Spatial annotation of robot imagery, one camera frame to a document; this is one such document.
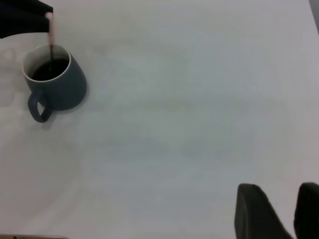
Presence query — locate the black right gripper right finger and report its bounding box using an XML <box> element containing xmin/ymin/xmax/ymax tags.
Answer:
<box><xmin>293</xmin><ymin>182</ymin><xmax>319</xmax><ymax>239</ymax></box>

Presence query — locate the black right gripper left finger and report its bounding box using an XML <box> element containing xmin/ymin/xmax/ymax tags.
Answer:
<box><xmin>234</xmin><ymin>183</ymin><xmax>296</xmax><ymax>239</ymax></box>

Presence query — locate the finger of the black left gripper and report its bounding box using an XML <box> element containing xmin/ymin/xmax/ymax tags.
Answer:
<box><xmin>0</xmin><ymin>7</ymin><xmax>49</xmax><ymax>39</ymax></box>
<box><xmin>0</xmin><ymin>0</ymin><xmax>54</xmax><ymax>16</ymax></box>

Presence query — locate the pink handled metal spoon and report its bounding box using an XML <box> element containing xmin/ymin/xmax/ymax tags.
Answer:
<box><xmin>44</xmin><ymin>12</ymin><xmax>57</xmax><ymax>72</ymax></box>

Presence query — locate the dark grey ceramic cup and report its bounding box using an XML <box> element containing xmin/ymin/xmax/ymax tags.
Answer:
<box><xmin>21</xmin><ymin>44</ymin><xmax>88</xmax><ymax>123</ymax></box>

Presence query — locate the dark coffee liquid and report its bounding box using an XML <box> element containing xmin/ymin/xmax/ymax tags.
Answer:
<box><xmin>31</xmin><ymin>57</ymin><xmax>69</xmax><ymax>82</ymax></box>

